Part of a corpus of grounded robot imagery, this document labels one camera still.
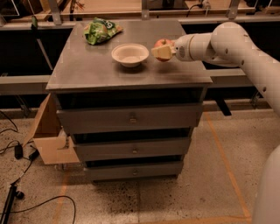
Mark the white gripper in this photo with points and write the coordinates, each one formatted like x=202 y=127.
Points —
x=181 y=48

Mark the red apple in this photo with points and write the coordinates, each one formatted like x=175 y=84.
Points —
x=162 y=42

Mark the white paper bowl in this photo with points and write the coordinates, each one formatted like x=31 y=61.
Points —
x=130 y=55

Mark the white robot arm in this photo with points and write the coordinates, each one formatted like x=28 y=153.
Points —
x=230 y=45

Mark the top grey drawer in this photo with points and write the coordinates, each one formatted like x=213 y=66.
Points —
x=158 y=117

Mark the grey drawer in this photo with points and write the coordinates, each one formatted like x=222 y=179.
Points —
x=158 y=117
x=134 y=171
x=132 y=149

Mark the green chip bag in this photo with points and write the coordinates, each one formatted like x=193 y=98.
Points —
x=101 y=30

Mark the grey drawer cabinet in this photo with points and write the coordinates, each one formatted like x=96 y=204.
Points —
x=87 y=77

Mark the middle grey drawer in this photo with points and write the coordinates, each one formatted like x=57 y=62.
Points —
x=132 y=149

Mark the bottom grey drawer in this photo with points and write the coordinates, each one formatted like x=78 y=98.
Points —
x=134 y=171

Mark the brown cardboard box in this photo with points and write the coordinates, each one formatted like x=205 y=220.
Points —
x=54 y=145

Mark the black power adapter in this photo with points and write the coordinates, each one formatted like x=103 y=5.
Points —
x=18 y=151

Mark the black stand base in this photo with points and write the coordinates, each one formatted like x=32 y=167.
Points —
x=13 y=193

